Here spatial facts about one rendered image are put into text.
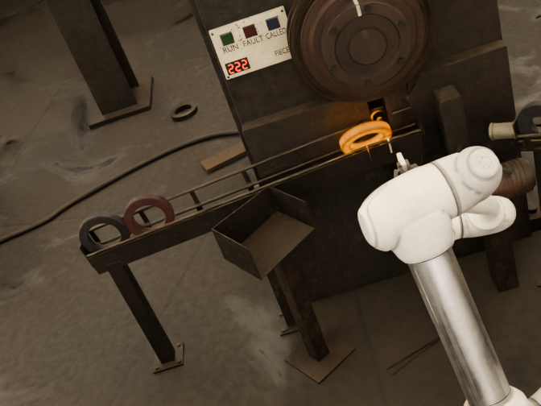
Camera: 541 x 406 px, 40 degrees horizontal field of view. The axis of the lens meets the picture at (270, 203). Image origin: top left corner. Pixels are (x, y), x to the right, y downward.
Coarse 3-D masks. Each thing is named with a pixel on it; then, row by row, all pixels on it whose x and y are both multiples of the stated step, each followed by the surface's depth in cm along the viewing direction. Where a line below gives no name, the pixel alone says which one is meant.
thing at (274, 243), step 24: (264, 192) 257; (240, 216) 253; (264, 216) 260; (288, 216) 259; (240, 240) 256; (264, 240) 254; (288, 240) 249; (240, 264) 246; (264, 264) 245; (288, 264) 256; (288, 288) 261; (312, 312) 271; (312, 336) 275; (288, 360) 288; (312, 360) 284; (336, 360) 280
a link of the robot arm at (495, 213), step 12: (480, 204) 189; (492, 204) 195; (504, 204) 211; (468, 216) 209; (480, 216) 206; (492, 216) 202; (504, 216) 210; (468, 228) 211; (480, 228) 208; (492, 228) 208; (504, 228) 212
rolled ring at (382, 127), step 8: (352, 128) 251; (360, 128) 250; (368, 128) 249; (376, 128) 250; (384, 128) 252; (344, 136) 254; (352, 136) 251; (360, 136) 252; (376, 136) 262; (384, 136) 257; (344, 144) 254; (352, 144) 262; (360, 144) 264; (368, 144) 264; (344, 152) 261
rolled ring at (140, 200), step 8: (136, 200) 265; (144, 200) 265; (152, 200) 266; (160, 200) 266; (128, 208) 266; (136, 208) 267; (160, 208) 268; (168, 208) 268; (128, 216) 268; (168, 216) 270; (128, 224) 270; (136, 224) 273; (160, 224) 276; (136, 232) 273
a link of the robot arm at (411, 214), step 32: (384, 192) 156; (416, 192) 154; (448, 192) 154; (384, 224) 154; (416, 224) 153; (448, 224) 156; (416, 256) 156; (448, 256) 158; (448, 288) 158; (448, 320) 160; (480, 320) 162; (448, 352) 164; (480, 352) 161; (480, 384) 162
